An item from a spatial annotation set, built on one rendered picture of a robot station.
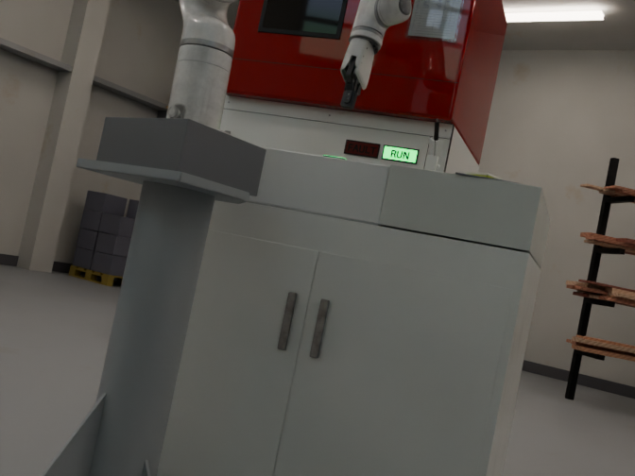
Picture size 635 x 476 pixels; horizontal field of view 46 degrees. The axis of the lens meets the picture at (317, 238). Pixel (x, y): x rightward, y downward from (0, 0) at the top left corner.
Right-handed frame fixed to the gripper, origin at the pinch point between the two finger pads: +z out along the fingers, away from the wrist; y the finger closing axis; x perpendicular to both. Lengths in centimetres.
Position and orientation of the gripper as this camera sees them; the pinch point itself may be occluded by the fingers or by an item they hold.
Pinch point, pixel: (349, 100)
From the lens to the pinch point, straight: 190.9
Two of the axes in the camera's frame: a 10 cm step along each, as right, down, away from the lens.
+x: 9.3, 1.8, -3.4
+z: -2.6, 9.4, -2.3
